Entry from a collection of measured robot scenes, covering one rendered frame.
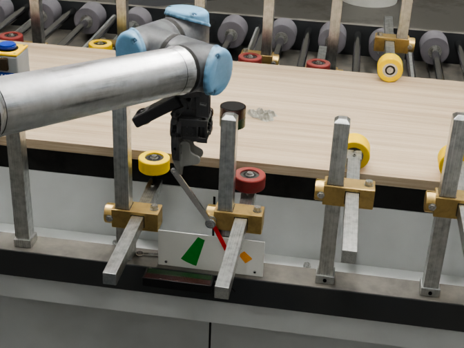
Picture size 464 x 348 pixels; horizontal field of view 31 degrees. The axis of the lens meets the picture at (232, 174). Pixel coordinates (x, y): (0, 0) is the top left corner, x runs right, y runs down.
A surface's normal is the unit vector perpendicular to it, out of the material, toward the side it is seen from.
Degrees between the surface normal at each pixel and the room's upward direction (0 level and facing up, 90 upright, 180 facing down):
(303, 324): 90
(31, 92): 55
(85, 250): 0
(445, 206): 90
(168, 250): 90
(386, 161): 0
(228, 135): 90
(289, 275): 0
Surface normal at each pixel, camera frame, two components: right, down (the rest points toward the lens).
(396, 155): 0.04, -0.88
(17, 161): -0.15, 0.46
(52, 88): 0.71, -0.26
